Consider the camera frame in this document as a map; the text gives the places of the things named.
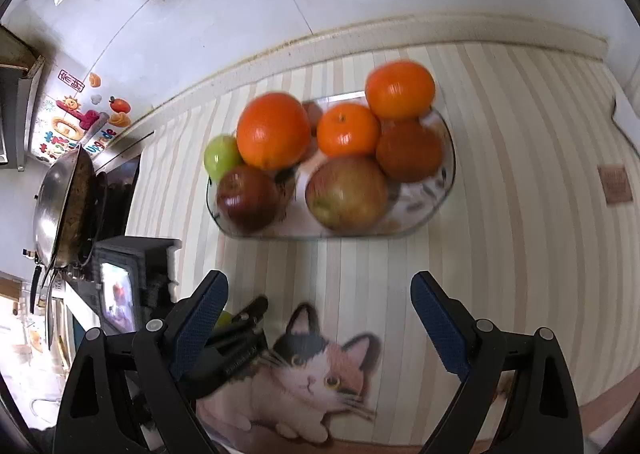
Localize green fruit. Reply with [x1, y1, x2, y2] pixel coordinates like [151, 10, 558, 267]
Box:
[215, 311, 233, 329]
[203, 134, 243, 183]

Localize orange mandarin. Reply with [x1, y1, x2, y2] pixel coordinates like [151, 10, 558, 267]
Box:
[364, 60, 436, 121]

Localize black gas stove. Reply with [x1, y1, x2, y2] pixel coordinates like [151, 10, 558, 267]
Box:
[62, 156, 140, 283]

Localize steel wok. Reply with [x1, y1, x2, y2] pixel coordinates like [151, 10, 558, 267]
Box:
[34, 146, 107, 271]

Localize dark red apple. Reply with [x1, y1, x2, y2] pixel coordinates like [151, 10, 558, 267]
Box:
[216, 165, 280, 233]

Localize striped cat table mat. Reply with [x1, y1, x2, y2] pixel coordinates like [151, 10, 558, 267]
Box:
[127, 43, 639, 453]

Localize green fruit on plate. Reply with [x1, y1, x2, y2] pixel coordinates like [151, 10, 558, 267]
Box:
[203, 134, 243, 183]

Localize floral oval ceramic plate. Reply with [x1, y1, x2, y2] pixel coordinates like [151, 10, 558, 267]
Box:
[204, 90, 458, 239]

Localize red-yellow apple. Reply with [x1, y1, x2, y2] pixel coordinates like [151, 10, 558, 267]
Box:
[305, 156, 388, 233]

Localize large orange on plate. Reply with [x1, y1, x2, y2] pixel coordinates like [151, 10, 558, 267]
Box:
[236, 92, 311, 172]

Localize dark orange on plate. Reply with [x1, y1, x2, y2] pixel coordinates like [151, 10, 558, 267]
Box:
[375, 121, 444, 183]

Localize small mandarin on plate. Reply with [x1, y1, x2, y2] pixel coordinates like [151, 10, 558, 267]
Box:
[317, 102, 381, 158]

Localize white paper sheet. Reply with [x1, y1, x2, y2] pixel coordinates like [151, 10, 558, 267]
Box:
[612, 92, 640, 156]

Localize colourful wall stickers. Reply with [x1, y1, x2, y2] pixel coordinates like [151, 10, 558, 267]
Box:
[28, 67, 134, 163]

